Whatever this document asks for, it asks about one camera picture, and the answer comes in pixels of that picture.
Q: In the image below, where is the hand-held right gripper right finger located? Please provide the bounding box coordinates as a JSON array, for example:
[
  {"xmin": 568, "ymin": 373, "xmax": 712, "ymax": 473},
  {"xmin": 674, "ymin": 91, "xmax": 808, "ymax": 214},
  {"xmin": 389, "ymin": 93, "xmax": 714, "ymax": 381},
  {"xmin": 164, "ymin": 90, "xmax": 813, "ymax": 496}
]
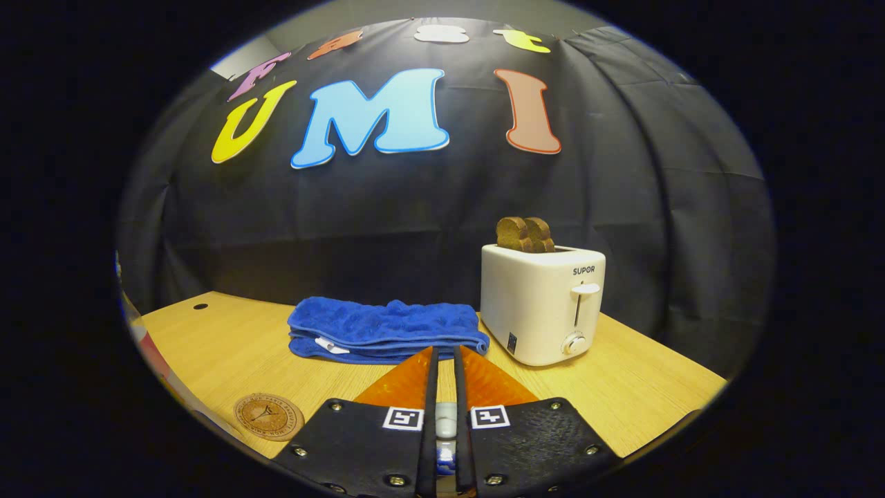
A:
[{"xmin": 453, "ymin": 346, "xmax": 620, "ymax": 498}]

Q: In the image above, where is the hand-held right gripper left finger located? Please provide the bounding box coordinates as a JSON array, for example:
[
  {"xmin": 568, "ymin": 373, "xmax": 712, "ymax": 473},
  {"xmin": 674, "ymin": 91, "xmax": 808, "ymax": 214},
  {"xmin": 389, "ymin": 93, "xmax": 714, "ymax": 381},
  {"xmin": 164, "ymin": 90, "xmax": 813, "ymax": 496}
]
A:
[{"xmin": 273, "ymin": 346, "xmax": 440, "ymax": 498}]

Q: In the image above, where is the white teacup lid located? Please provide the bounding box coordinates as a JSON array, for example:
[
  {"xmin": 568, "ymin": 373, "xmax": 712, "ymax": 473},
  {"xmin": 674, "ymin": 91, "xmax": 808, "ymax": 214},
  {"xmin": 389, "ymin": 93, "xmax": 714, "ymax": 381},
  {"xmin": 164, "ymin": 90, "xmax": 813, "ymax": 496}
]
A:
[{"xmin": 435, "ymin": 401, "xmax": 458, "ymax": 478}]

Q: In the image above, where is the round brown coaster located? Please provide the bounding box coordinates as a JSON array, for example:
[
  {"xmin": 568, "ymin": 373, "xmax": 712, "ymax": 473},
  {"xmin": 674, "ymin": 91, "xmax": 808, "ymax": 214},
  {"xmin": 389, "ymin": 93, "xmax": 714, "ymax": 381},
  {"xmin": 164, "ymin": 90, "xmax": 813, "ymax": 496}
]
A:
[{"xmin": 233, "ymin": 393, "xmax": 306, "ymax": 443}]

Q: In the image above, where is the clear water bottle pink label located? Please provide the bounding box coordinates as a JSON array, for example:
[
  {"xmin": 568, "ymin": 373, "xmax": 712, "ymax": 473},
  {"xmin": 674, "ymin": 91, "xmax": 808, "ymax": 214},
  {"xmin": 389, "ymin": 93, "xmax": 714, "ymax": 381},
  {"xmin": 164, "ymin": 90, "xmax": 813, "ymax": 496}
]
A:
[{"xmin": 118, "ymin": 290, "xmax": 182, "ymax": 409}]

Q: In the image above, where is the folded blue towel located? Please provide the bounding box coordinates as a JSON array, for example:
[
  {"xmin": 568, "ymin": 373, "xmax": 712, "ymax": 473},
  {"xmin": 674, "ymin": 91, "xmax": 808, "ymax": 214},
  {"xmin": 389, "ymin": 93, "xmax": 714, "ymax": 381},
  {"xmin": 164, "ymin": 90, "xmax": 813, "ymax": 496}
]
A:
[{"xmin": 287, "ymin": 297, "xmax": 490, "ymax": 365}]

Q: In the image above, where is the white toaster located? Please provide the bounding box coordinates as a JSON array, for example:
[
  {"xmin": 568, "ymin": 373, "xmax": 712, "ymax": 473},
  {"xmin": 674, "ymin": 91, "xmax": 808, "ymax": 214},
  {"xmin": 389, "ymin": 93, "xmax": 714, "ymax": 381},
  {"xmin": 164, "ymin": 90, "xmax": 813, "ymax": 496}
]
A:
[{"xmin": 480, "ymin": 243, "xmax": 607, "ymax": 367}]

